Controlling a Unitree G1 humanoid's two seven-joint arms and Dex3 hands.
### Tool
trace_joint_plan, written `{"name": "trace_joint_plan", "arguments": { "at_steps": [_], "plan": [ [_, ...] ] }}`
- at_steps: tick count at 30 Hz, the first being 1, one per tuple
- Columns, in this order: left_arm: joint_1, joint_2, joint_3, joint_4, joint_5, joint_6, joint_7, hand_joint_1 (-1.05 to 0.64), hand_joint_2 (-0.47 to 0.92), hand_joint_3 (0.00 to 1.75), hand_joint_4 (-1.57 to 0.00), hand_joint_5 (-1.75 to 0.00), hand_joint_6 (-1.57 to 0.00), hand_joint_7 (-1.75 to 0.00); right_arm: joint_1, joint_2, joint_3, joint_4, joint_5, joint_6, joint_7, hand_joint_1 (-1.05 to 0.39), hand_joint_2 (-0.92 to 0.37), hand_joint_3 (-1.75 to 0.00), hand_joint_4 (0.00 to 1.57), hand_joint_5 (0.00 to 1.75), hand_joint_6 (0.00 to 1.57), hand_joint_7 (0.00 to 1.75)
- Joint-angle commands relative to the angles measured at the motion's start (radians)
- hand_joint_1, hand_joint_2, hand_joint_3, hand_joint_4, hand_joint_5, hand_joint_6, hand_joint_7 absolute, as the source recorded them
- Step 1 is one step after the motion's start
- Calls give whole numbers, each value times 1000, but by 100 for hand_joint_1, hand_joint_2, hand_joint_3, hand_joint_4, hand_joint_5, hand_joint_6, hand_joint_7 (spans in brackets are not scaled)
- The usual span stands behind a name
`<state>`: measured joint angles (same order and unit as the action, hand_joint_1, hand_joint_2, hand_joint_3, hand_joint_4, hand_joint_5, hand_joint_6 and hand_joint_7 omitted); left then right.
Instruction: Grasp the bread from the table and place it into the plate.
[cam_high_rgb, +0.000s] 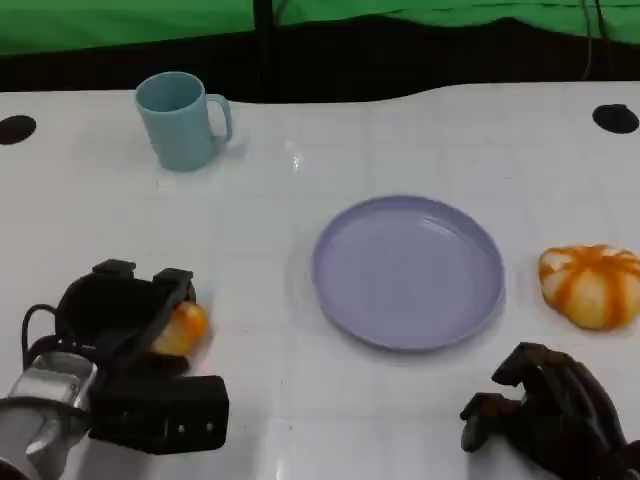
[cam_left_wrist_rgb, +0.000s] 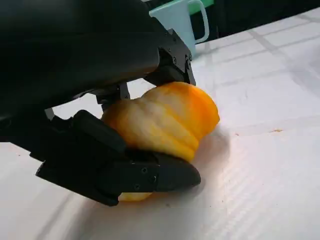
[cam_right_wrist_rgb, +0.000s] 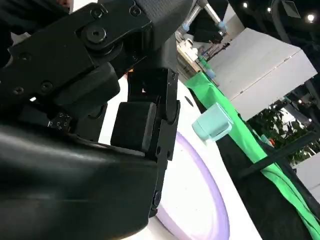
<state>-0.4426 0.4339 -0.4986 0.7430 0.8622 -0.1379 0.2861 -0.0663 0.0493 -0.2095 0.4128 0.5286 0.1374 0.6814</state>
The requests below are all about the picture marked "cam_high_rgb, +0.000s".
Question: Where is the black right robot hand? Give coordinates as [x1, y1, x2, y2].
[459, 342, 640, 480]

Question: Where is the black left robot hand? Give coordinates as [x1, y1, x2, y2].
[53, 258, 197, 377]

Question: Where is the orange white toy bread roll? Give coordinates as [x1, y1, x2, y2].
[538, 243, 640, 331]
[149, 300, 209, 357]

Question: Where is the pale green mug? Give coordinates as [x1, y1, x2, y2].
[134, 71, 234, 173]

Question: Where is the black table grommet hole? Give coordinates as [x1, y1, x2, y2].
[591, 103, 640, 135]
[0, 115, 37, 146]

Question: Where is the lilac plate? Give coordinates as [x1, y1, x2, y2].
[310, 194, 505, 351]

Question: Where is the green cloth backdrop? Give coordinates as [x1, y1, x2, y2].
[0, 0, 640, 57]

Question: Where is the black vertical pole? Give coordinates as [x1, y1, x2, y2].
[252, 0, 276, 101]

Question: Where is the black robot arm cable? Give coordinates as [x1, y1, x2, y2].
[20, 303, 94, 362]

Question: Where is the thin black background cable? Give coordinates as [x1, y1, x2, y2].
[578, 0, 595, 81]
[593, 0, 611, 41]

